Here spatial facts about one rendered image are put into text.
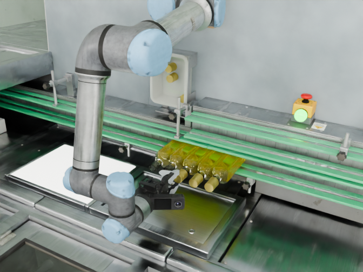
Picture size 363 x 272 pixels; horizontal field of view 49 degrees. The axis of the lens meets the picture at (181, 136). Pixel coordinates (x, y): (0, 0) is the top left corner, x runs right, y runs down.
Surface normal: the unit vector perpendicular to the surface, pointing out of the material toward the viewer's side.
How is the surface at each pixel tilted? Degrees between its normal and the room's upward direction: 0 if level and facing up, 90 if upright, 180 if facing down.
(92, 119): 49
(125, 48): 15
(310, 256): 90
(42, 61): 90
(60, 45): 0
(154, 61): 84
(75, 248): 90
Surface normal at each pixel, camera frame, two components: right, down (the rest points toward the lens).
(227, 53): -0.48, 0.37
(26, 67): 0.88, 0.22
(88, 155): 0.34, 0.26
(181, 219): 0.03, -0.90
